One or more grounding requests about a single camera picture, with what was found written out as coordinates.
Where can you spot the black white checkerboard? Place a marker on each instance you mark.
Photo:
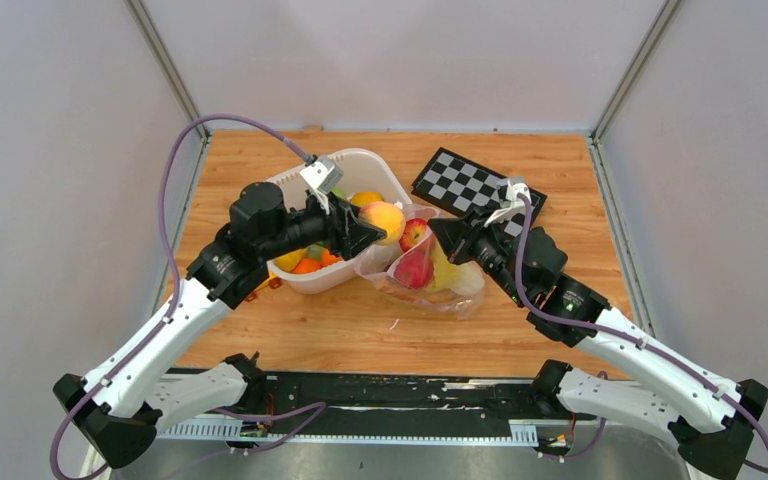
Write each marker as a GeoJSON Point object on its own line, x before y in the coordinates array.
{"type": "Point", "coordinates": [450, 185]}

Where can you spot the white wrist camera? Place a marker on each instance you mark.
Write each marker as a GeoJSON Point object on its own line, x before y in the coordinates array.
{"type": "Point", "coordinates": [515, 199]}
{"type": "Point", "coordinates": [321, 174]}

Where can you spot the green round cabbage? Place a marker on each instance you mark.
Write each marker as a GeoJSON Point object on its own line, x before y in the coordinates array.
{"type": "Point", "coordinates": [339, 193]}

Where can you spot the white plastic basket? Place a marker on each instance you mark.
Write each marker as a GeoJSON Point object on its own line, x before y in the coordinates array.
{"type": "Point", "coordinates": [363, 170]}

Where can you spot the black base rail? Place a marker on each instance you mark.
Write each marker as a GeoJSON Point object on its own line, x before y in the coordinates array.
{"type": "Point", "coordinates": [380, 409]}

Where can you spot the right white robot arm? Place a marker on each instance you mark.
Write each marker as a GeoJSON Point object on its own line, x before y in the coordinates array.
{"type": "Point", "coordinates": [709, 419]}

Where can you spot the yellow toy car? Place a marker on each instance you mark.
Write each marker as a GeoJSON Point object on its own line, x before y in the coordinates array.
{"type": "Point", "coordinates": [272, 282]}

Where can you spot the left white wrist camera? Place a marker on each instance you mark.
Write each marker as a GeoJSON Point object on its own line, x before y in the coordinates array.
{"type": "Point", "coordinates": [321, 174]}

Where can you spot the yellow peach fruit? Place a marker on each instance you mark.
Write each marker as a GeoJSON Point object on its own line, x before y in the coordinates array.
{"type": "Point", "coordinates": [386, 216]}

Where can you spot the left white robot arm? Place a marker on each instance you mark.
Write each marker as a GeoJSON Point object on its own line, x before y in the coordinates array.
{"type": "Point", "coordinates": [159, 338]}

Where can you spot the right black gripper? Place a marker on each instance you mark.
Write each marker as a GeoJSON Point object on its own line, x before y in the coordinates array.
{"type": "Point", "coordinates": [457, 235]}

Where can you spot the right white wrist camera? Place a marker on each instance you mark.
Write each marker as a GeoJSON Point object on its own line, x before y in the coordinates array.
{"type": "Point", "coordinates": [515, 199]}

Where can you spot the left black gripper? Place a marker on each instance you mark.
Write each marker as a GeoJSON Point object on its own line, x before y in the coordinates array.
{"type": "Point", "coordinates": [356, 233]}

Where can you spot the orange fruit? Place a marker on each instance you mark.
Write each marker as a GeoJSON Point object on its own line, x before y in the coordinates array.
{"type": "Point", "coordinates": [328, 258]}
{"type": "Point", "coordinates": [306, 265]}

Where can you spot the yellow napa cabbage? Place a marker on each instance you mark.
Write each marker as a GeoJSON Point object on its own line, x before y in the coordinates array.
{"type": "Point", "coordinates": [463, 280]}

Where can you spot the yellow lemon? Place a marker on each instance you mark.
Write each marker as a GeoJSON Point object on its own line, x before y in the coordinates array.
{"type": "Point", "coordinates": [289, 261]}

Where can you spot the clear zip top bag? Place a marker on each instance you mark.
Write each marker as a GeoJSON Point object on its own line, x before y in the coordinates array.
{"type": "Point", "coordinates": [377, 263]}

